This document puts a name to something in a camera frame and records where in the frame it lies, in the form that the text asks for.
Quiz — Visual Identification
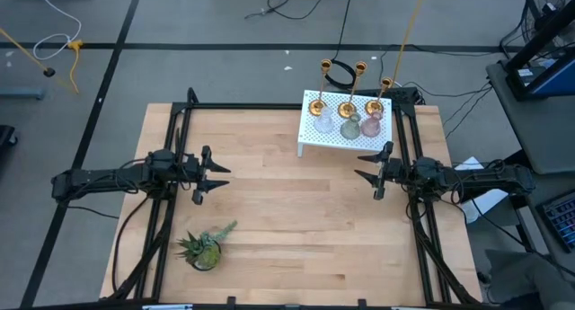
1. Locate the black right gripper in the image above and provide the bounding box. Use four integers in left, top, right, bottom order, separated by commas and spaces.
353, 141, 408, 200

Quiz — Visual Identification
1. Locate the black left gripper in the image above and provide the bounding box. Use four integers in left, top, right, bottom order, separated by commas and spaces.
181, 146, 233, 206

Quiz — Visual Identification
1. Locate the pink ribbed glass candle holder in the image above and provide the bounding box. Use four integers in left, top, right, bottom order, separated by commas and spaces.
360, 111, 384, 138

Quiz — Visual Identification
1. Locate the green ribbed glass candle holder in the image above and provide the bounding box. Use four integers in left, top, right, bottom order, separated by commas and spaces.
340, 113, 362, 141

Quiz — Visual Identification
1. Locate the tall brass candlestick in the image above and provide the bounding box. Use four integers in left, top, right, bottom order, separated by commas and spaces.
337, 60, 368, 120
365, 76, 394, 117
308, 58, 333, 117

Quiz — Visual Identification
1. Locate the clear ribbed glass candle holder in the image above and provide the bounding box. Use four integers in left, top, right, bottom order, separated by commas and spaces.
313, 111, 336, 135

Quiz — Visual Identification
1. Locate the white perforated metal shelf riser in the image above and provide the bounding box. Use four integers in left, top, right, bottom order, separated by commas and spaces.
296, 89, 394, 158

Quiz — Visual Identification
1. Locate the potted green succulent plant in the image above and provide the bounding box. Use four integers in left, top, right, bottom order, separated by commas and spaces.
177, 219, 238, 272

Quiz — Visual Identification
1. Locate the white paper sheet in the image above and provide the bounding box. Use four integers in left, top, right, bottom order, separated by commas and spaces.
453, 155, 509, 225

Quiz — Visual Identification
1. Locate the grey side table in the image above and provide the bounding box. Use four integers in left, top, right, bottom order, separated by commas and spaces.
486, 60, 575, 175

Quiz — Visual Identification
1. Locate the person's leg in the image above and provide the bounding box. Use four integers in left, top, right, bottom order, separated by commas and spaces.
482, 249, 575, 310

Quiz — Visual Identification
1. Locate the black keyboard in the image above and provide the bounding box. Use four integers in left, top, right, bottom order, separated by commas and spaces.
536, 188, 575, 253

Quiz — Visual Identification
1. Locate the black equipment stand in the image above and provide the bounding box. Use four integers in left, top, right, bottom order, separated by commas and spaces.
499, 0, 575, 100

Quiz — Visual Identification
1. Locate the grey floor base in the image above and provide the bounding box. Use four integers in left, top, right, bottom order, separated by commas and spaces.
0, 87, 46, 100

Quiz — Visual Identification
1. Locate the black aluminium table frame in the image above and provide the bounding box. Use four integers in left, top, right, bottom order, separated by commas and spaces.
101, 87, 484, 310

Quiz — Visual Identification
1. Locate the coiled black floor cable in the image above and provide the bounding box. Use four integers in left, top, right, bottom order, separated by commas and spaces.
320, 0, 358, 90

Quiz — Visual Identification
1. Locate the yellow hanging cable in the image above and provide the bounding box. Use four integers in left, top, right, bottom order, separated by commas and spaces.
393, 0, 427, 84

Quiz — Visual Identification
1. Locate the thin black floor cable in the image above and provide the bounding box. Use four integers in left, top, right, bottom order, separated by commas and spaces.
244, 0, 332, 22

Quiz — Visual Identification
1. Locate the yellow plug with cable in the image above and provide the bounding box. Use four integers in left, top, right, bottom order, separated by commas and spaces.
66, 39, 85, 95

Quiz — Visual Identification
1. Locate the yellow cord with black end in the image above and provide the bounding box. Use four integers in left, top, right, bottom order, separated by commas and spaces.
0, 28, 57, 78

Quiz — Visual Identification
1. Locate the white floor cable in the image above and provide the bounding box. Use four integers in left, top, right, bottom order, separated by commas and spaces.
32, 0, 83, 62

